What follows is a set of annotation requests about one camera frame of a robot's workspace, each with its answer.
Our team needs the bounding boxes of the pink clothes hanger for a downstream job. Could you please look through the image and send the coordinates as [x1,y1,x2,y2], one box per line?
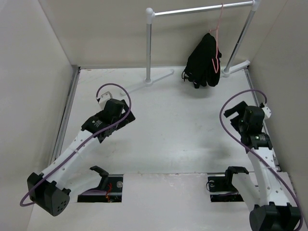
[209,3,224,74]

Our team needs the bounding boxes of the black trousers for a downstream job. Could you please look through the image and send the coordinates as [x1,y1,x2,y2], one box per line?
[181,33,222,89]

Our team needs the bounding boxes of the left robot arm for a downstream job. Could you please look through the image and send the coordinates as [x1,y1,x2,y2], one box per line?
[27,99,135,217]

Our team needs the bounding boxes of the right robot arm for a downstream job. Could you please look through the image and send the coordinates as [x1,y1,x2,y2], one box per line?
[223,101,302,231]

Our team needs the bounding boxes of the white clothes rack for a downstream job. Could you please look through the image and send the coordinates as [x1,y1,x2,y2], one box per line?
[119,0,262,95]

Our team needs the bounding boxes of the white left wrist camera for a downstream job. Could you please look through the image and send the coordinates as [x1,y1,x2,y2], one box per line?
[97,91,113,110]

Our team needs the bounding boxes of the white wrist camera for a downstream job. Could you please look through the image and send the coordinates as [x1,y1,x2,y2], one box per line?
[97,91,113,110]
[260,104,271,120]

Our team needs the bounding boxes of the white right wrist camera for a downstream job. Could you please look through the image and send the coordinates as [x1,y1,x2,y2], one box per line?
[260,104,271,120]

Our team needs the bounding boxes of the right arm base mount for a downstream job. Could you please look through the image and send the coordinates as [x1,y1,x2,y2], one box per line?
[205,175,244,203]

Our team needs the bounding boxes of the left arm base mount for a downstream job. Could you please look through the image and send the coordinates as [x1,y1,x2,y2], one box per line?
[77,166,124,203]

